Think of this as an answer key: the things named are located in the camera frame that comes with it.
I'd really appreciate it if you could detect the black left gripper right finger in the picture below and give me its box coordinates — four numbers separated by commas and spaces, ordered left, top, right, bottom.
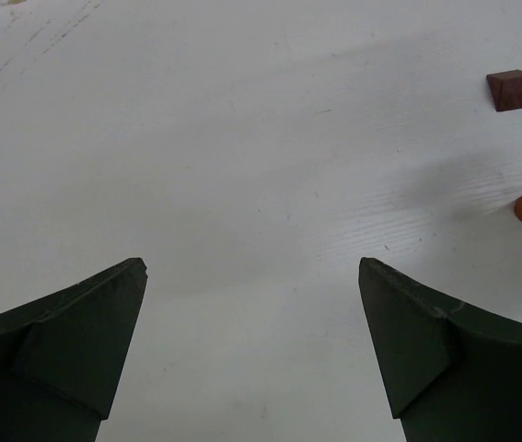
358, 257, 522, 441

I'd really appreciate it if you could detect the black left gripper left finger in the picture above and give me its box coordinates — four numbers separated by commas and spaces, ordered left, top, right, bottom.
0, 258, 147, 441

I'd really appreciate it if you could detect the dark red wood block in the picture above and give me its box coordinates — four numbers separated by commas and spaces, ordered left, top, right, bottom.
486, 69, 522, 112

